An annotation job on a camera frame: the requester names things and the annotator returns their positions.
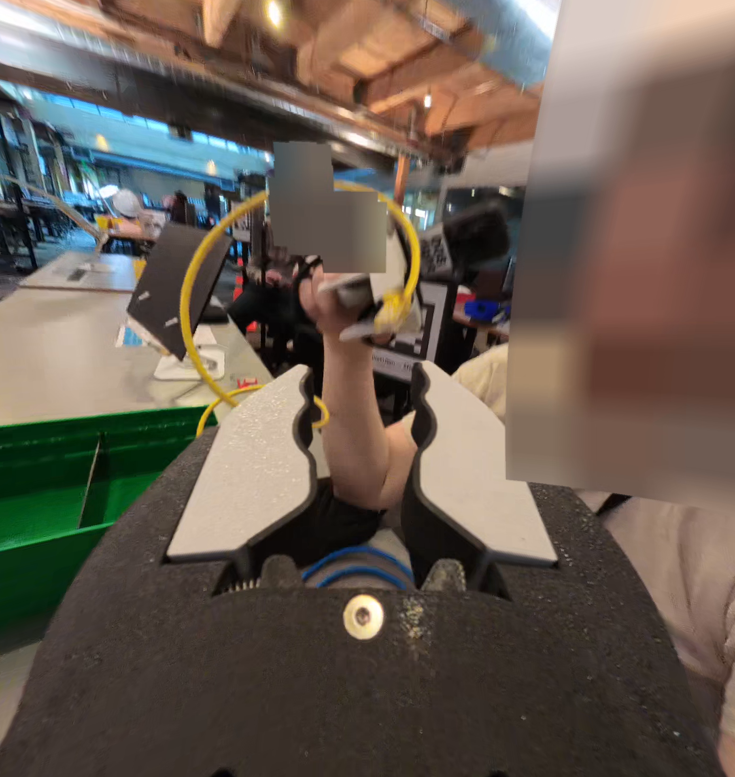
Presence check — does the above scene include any grey work table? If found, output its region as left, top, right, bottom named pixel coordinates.
left=18, top=251, right=142, bottom=293

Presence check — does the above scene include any white board stand base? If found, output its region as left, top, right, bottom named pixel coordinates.
left=154, top=345, right=227, bottom=381

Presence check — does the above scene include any green plastic bin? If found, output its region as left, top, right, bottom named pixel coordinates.
left=0, top=405, right=218, bottom=638

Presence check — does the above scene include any person's right hand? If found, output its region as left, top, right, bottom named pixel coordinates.
left=297, top=270, right=344, bottom=335

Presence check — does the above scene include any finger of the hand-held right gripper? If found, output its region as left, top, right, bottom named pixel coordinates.
left=339, top=317, right=394, bottom=343
left=320, top=273, right=382, bottom=306

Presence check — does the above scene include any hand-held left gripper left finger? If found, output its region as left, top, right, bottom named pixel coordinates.
left=166, top=364, right=320, bottom=564

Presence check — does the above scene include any yellow ethernet cable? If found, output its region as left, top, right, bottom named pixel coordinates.
left=181, top=179, right=421, bottom=439

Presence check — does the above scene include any printed instruction board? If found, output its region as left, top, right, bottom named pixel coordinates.
left=126, top=221, right=234, bottom=363

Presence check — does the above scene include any black framed sign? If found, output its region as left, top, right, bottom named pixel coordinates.
left=370, top=282, right=448, bottom=382

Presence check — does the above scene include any person's right forearm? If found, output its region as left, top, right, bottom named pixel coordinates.
left=310, top=328, right=418, bottom=512

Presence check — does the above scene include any blue ethernet cable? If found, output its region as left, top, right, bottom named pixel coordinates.
left=301, top=545, right=416, bottom=590

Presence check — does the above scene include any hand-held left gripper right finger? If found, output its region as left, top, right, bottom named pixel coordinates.
left=401, top=361, right=558, bottom=568

